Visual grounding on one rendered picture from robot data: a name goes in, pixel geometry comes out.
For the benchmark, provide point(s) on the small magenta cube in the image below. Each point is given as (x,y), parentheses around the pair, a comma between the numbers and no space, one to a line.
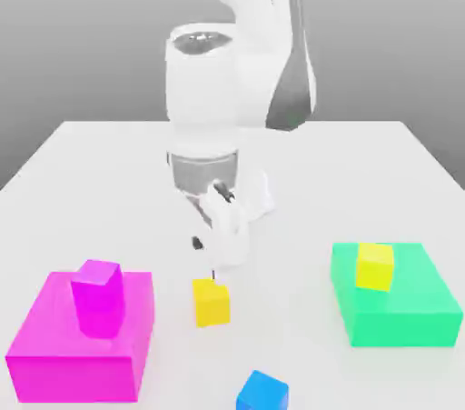
(98,301)

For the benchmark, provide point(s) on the small blue cube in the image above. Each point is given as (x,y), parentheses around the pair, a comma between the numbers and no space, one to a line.
(261,393)

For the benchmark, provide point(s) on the small yellow cube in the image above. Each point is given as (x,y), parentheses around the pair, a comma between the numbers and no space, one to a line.
(374,268)
(211,304)

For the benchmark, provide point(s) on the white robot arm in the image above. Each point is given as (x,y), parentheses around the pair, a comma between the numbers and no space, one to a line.
(203,90)

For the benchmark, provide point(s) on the large green box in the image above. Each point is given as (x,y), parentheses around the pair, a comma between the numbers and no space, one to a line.
(410,312)

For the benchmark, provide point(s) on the large magenta box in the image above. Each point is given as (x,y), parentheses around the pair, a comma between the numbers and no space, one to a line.
(65,370)

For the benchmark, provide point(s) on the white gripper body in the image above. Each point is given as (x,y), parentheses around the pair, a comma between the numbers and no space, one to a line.
(229,235)

